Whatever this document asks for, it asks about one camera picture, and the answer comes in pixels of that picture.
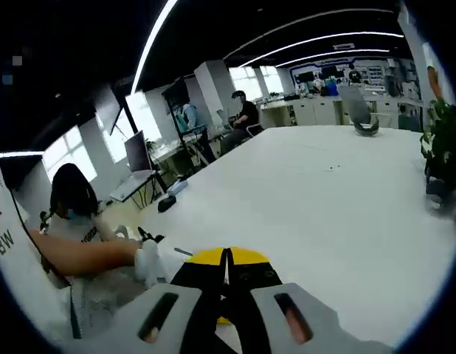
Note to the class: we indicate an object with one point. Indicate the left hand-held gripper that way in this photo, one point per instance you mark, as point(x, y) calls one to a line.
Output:
point(150, 263)

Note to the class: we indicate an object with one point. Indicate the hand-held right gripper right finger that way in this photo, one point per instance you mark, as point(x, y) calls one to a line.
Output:
point(309, 324)

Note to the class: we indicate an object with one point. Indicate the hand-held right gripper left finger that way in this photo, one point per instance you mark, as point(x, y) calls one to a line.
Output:
point(169, 317)

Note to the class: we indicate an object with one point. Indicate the small black device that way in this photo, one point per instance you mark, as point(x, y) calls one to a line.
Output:
point(150, 235)

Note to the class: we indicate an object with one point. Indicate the small black case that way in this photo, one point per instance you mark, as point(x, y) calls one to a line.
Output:
point(166, 203)

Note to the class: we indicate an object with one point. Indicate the white side desk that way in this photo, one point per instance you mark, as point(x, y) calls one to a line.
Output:
point(130, 188)

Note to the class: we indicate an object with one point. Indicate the pale blue tissue pack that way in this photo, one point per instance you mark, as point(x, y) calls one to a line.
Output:
point(177, 188)

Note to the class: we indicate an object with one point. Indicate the computer monitor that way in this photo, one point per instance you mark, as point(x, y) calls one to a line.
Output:
point(137, 153)

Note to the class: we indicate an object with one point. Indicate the grey curved headset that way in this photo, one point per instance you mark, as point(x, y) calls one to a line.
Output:
point(366, 129)

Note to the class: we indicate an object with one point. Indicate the white cabinet row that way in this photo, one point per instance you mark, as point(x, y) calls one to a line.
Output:
point(316, 112)

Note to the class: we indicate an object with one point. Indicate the green plant in dark pot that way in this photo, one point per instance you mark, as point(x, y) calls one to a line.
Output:
point(443, 147)

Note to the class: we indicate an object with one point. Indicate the grey office chair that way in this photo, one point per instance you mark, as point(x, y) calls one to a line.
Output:
point(355, 105)

